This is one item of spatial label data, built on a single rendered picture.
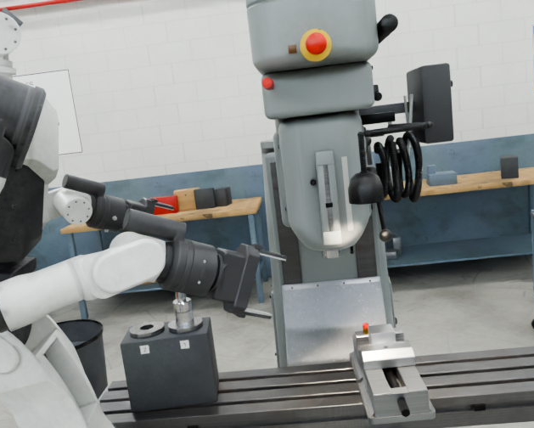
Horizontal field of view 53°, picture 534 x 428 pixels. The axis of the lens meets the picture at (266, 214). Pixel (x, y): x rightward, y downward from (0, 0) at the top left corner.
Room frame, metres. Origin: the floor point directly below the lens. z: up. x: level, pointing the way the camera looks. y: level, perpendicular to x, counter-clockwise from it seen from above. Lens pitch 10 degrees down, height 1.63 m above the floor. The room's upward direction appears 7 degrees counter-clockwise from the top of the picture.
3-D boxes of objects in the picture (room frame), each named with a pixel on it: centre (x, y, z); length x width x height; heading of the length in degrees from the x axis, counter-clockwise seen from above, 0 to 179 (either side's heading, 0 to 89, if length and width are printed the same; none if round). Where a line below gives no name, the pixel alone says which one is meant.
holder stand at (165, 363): (1.34, 0.29, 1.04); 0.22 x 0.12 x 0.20; 91
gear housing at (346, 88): (1.35, -0.15, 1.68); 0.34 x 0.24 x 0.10; 176
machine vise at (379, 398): (1.27, -0.25, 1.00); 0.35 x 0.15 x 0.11; 178
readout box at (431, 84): (1.58, -0.51, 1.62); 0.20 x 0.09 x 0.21; 176
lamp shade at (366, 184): (1.10, -0.21, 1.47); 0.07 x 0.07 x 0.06
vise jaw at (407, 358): (1.24, -0.25, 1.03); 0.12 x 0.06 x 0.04; 88
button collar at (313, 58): (1.08, -0.13, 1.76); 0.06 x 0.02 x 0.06; 86
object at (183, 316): (1.34, 0.24, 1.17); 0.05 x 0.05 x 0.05
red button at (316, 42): (1.06, -0.13, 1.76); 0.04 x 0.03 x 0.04; 86
